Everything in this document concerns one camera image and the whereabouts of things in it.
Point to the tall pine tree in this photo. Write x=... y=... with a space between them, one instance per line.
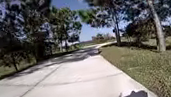
x=116 y=28

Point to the dark bush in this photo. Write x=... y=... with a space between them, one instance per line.
x=139 y=30

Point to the row of trees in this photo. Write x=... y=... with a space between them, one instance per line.
x=11 y=40

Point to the wide grass area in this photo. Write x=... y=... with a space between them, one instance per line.
x=164 y=67

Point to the distant trees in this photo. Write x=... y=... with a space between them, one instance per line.
x=100 y=37

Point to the small leafy tree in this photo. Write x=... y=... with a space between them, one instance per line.
x=64 y=24

